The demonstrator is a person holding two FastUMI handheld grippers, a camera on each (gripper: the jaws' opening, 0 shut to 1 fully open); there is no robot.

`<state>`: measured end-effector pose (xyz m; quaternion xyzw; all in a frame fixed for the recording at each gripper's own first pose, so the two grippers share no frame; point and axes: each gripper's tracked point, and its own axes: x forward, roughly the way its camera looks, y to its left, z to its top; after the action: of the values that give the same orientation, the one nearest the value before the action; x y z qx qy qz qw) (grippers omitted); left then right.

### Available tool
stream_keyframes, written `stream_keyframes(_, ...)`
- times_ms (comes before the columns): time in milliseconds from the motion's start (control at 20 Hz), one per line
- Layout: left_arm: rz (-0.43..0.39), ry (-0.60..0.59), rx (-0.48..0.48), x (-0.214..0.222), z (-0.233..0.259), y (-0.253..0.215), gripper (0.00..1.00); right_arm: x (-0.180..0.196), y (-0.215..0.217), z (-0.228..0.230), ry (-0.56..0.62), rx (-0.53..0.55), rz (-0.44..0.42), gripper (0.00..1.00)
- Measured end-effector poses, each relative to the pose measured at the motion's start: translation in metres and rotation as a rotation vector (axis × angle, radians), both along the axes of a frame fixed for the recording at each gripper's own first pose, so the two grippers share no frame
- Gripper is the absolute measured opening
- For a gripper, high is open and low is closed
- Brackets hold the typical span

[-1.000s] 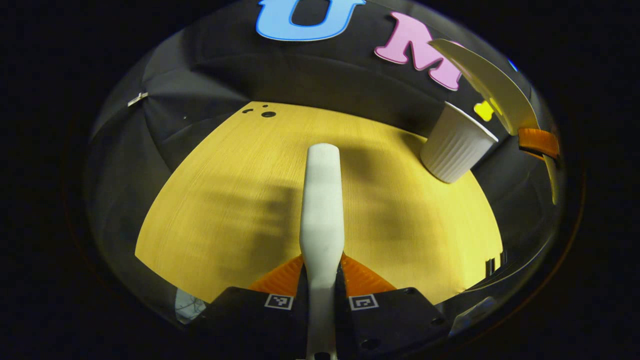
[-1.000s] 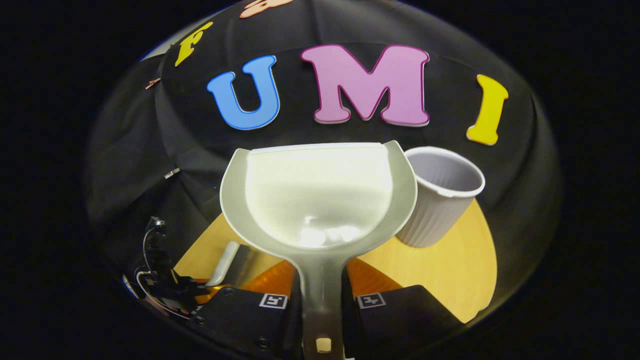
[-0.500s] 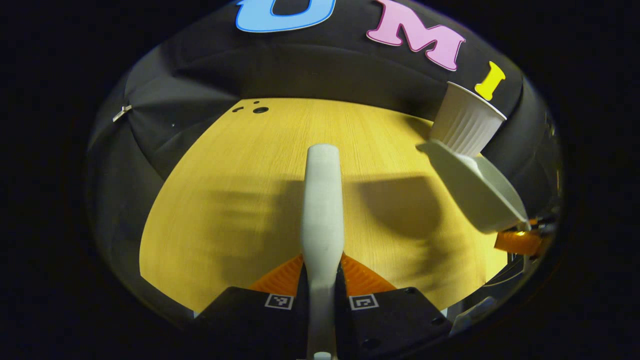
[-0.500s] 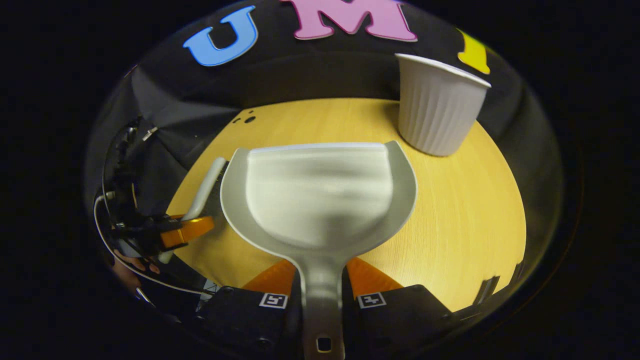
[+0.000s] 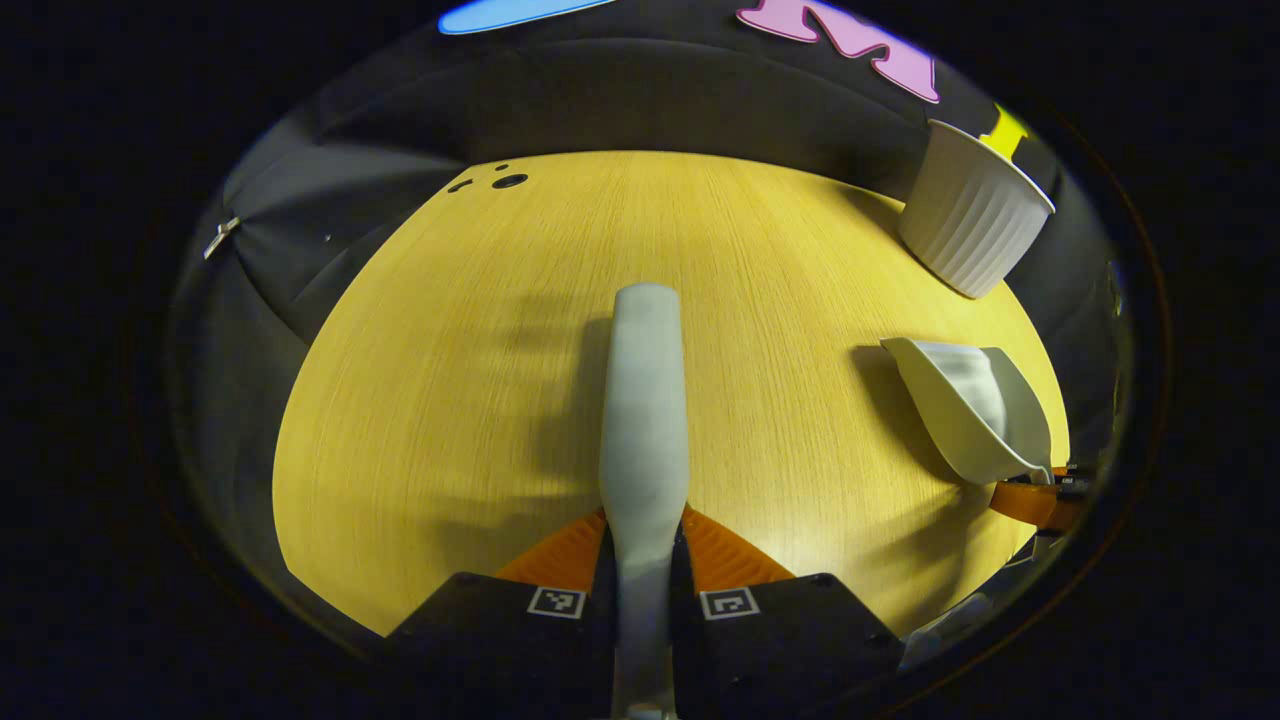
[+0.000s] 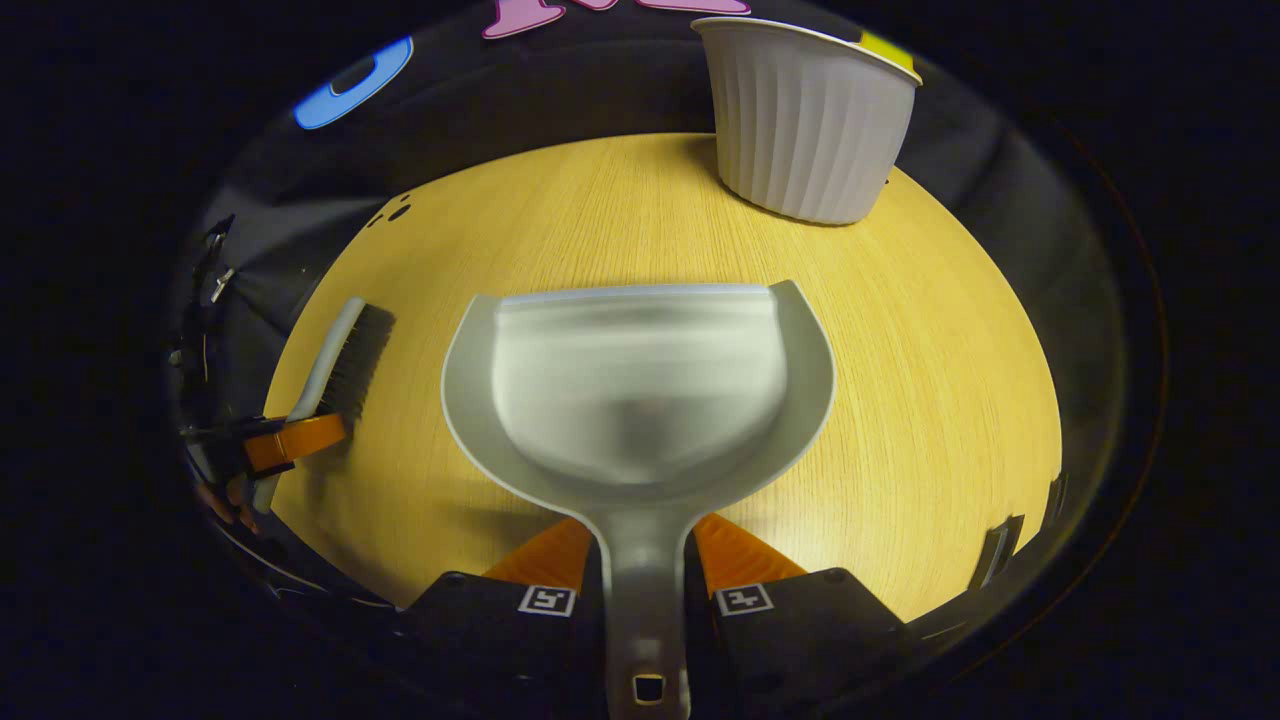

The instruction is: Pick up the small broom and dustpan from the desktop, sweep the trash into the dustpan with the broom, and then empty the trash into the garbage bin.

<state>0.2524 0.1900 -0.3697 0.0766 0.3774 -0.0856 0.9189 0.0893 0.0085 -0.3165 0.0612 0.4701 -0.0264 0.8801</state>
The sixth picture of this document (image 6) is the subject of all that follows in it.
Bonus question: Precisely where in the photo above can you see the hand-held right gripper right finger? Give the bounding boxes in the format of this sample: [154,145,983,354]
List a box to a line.
[683,513,911,720]

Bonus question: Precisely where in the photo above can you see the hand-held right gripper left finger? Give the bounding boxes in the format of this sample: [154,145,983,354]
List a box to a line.
[400,515,607,720]

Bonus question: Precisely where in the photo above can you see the small white broom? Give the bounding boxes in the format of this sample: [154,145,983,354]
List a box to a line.
[252,296,397,516]

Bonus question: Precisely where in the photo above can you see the white dustpan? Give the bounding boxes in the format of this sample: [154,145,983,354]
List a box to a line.
[440,280,837,720]

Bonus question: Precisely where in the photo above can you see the white ribbed garbage bin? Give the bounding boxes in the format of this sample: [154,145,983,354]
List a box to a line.
[692,16,923,227]

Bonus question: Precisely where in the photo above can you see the black desk edge bracket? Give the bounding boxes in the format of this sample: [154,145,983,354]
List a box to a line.
[968,515,1026,591]

